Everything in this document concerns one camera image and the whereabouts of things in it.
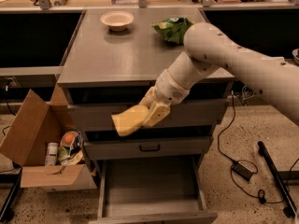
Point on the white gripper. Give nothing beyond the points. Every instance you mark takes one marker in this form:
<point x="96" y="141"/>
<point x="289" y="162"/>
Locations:
<point x="169" y="90"/>

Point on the yellow sponge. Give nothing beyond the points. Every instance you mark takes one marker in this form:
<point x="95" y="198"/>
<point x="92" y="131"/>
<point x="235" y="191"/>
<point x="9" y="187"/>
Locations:
<point x="130" y="120"/>

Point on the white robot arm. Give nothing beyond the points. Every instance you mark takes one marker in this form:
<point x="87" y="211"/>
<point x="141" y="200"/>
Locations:
<point x="207" y="48"/>

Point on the grey middle drawer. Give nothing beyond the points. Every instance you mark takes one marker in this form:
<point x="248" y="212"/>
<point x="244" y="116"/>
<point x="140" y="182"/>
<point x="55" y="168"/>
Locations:
<point x="127" y="149"/>

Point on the grey drawer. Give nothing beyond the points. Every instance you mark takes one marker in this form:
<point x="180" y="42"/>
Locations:
<point x="127" y="149"/>
<point x="160" y="190"/>
<point x="97" y="117"/>

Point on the grey drawer cabinet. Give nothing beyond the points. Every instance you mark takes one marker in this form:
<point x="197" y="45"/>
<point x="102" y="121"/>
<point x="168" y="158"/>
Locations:
<point x="105" y="67"/>

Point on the grey top drawer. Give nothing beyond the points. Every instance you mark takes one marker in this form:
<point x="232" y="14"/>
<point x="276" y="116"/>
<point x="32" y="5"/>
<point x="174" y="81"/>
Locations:
<point x="97" y="117"/>

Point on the grey bottom drawer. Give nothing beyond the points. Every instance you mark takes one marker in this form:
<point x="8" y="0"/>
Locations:
<point x="160" y="190"/>

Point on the green chip bag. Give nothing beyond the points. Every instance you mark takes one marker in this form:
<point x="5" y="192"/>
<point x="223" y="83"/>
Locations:
<point x="173" y="29"/>

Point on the white bowl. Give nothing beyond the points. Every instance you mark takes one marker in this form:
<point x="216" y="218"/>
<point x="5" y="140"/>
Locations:
<point x="117" y="21"/>

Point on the snack packages in box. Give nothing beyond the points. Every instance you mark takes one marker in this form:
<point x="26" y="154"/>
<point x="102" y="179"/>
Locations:
<point x="69" y="150"/>

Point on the black power adapter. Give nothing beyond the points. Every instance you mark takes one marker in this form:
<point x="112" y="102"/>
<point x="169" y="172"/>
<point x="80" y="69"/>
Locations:
<point x="242" y="170"/>

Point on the white can in box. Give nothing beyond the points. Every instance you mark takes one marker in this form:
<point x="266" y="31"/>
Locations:
<point x="51" y="155"/>

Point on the brown cardboard box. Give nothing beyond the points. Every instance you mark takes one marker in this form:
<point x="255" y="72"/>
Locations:
<point x="37" y="124"/>

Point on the black metal floor bar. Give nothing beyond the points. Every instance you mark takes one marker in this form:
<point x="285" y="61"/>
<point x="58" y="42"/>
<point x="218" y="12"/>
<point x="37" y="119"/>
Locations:
<point x="290" y="210"/>

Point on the black left floor bar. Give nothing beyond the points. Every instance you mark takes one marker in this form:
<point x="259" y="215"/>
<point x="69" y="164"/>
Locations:
<point x="10" y="183"/>

